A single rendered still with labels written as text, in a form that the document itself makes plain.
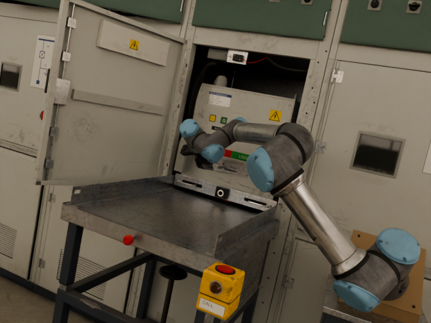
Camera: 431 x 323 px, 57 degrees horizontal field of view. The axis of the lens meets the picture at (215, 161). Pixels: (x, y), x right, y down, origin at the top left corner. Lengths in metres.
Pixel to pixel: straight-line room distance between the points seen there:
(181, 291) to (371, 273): 1.14
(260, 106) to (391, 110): 0.56
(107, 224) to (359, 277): 0.79
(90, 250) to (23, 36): 1.31
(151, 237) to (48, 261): 1.35
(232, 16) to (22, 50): 1.33
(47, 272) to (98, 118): 1.12
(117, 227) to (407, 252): 0.87
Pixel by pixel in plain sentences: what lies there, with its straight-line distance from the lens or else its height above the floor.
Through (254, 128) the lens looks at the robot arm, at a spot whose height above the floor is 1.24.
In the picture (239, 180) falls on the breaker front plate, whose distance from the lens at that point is 1.89.
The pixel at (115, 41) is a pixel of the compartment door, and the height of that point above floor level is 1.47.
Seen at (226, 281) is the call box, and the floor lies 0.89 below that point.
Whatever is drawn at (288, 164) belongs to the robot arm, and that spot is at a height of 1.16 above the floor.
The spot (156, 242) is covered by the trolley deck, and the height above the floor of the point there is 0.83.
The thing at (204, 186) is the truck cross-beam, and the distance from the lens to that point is 1.95.
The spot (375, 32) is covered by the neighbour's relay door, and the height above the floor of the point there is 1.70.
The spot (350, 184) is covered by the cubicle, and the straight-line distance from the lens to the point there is 1.72.
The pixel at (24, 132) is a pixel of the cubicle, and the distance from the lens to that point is 2.60.
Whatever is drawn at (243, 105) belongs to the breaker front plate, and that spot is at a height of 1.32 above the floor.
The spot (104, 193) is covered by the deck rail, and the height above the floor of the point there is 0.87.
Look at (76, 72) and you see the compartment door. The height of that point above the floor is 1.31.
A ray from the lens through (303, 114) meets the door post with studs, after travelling 1.77.
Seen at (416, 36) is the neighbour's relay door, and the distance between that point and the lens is 1.77.
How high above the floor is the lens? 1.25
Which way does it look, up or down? 7 degrees down
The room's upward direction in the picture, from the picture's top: 12 degrees clockwise
